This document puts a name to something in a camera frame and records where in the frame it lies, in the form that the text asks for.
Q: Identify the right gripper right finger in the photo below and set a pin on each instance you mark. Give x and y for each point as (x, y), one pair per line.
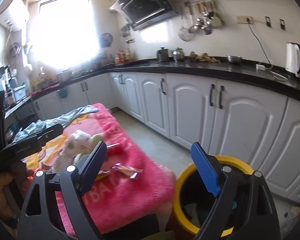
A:
(256, 214)

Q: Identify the white plush toy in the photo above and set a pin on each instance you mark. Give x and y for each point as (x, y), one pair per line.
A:
(77, 144)

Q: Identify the steel bowl on counter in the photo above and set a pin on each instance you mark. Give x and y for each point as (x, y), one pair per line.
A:
(234, 59)

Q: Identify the steel pot by window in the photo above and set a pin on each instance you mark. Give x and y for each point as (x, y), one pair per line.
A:
(64, 76)

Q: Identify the light green cloth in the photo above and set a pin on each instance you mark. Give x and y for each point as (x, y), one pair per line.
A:
(65, 120)

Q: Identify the white lower cabinets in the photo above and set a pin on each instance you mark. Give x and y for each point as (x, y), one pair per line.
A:
(255, 125)

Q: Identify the ginger pile on counter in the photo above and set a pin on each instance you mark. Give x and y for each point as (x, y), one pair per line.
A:
(202, 58)

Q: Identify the dark green pot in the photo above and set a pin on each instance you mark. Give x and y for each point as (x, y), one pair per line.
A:
(163, 54)

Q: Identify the wall power socket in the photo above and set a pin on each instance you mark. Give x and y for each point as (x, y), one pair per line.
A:
(244, 19)

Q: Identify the black countertop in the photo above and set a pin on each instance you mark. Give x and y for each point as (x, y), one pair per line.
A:
(245, 72)

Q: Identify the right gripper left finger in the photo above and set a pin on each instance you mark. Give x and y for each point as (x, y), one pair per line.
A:
(40, 217)

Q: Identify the left hand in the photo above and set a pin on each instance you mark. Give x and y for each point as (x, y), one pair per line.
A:
(7, 216)

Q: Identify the pink cartoon blanket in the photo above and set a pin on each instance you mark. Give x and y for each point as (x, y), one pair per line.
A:
(136, 186)

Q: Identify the teal hanging basket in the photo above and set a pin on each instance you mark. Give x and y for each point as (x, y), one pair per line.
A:
(63, 92)

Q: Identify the white electric kettle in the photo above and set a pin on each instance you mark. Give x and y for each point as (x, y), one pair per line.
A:
(293, 58)

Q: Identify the yellow trash bin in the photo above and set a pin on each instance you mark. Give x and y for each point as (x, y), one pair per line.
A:
(192, 202)

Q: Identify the round wall decoration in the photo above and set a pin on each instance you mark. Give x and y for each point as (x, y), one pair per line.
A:
(106, 40)

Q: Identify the small steel kettle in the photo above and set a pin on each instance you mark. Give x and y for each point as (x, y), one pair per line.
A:
(178, 54)

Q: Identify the black range hood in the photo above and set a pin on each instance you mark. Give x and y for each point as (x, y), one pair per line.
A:
(141, 14)

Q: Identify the hanging utensil rack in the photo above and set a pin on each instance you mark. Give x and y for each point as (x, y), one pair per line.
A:
(199, 17)

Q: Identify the red tube snack wrapper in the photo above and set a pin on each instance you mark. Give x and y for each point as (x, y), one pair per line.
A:
(114, 149)

